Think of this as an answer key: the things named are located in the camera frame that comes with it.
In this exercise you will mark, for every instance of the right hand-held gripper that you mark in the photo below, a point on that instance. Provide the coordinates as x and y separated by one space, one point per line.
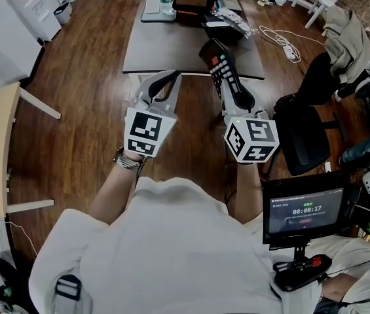
253 139

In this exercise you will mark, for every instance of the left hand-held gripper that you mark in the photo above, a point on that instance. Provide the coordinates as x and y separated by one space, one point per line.
142 129

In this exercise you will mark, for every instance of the black calculator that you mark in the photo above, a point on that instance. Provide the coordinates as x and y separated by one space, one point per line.
219 64

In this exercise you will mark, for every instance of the person's right forearm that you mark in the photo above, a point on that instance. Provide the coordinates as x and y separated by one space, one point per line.
248 191

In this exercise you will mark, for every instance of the person's left forearm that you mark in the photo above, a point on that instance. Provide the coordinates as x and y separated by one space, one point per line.
112 188

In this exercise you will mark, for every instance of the black box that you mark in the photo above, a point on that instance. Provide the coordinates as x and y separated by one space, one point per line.
224 34

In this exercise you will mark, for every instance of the black armrest office chair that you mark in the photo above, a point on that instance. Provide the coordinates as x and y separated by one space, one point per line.
302 136

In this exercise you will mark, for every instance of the grey-teal tray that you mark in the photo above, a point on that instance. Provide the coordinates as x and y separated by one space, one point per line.
158 17

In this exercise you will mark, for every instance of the clear bag white device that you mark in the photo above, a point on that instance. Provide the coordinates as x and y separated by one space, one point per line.
237 23

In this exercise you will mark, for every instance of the metal wristwatch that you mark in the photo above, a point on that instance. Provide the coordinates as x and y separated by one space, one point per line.
127 160

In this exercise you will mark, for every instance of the black high-back chair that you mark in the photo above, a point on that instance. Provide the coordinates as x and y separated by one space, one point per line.
319 74

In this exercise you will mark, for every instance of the white flat case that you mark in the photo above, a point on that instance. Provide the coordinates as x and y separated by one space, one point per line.
153 6

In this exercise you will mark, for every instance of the grey box round imprint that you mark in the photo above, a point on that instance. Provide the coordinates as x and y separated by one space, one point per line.
230 2

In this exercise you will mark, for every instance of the beige coat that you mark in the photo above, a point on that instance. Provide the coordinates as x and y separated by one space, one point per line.
348 44

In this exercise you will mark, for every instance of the small waste bin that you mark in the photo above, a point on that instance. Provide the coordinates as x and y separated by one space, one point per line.
63 13

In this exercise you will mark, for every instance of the black screen monitor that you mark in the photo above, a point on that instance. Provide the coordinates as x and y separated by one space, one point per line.
306 211

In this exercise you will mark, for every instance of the white water dispenser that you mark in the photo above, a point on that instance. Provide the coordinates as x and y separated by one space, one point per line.
30 5

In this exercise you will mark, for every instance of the person's white shirt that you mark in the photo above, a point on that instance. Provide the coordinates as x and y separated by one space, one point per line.
171 257

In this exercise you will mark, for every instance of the black controller red button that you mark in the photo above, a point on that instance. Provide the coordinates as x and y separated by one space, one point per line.
302 270

